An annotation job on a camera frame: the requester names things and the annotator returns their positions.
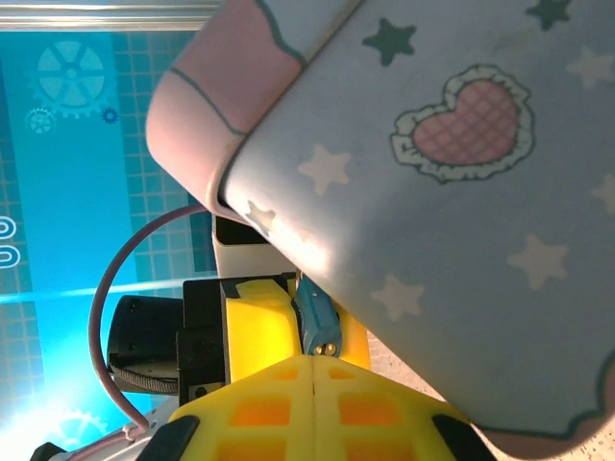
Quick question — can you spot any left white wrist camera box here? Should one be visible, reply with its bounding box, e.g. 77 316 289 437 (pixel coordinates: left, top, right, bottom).
210 215 289 278

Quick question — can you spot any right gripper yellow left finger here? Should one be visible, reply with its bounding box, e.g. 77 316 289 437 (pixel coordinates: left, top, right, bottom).
138 355 314 461

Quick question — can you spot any cartoon bunny tin box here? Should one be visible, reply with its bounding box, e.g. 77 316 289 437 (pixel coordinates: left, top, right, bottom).
146 0 615 455

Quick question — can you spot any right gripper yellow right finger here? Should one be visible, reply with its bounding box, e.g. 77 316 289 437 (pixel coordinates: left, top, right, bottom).
311 355 499 461

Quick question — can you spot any aluminium frame beam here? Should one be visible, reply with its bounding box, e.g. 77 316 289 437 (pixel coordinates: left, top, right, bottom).
0 0 227 31

